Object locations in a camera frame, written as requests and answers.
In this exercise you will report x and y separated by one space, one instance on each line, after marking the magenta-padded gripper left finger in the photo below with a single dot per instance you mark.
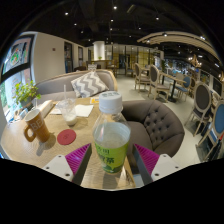
78 159

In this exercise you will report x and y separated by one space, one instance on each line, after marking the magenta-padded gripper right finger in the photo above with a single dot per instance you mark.
147 159

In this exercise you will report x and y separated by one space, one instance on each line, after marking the clear bottle with green label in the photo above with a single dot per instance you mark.
111 140

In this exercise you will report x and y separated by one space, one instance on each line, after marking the flat round red coaster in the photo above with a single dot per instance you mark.
66 137

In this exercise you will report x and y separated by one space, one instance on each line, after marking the grey tufted armchair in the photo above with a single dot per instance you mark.
156 126

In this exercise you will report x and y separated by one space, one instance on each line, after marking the clear plastic cup with straw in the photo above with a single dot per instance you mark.
70 116

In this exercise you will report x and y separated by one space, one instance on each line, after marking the white napkin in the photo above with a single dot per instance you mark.
85 110

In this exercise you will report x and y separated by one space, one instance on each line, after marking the brown mug with white inside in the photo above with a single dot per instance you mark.
38 128

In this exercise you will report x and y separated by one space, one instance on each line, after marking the white paper slip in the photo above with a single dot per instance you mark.
55 111

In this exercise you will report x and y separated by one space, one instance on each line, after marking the yellow card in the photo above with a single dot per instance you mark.
94 100

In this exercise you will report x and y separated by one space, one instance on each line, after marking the grey white zigzag pillow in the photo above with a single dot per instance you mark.
88 85

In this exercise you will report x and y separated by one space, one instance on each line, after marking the grey curved sofa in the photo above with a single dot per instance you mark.
56 85

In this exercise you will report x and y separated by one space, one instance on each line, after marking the group of dining chairs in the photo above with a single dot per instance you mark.
201 100

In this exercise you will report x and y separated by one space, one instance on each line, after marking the dark dining table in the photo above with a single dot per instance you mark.
173 80

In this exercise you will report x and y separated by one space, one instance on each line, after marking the green potted plant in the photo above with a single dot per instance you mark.
25 93

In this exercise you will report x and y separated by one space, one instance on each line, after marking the window with festive stickers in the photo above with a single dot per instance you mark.
10 83

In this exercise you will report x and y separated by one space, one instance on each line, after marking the curved beige ceiling canopy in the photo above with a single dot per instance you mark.
180 37

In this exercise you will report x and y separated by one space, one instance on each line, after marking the group of ceiling spotlights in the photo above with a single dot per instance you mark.
115 7

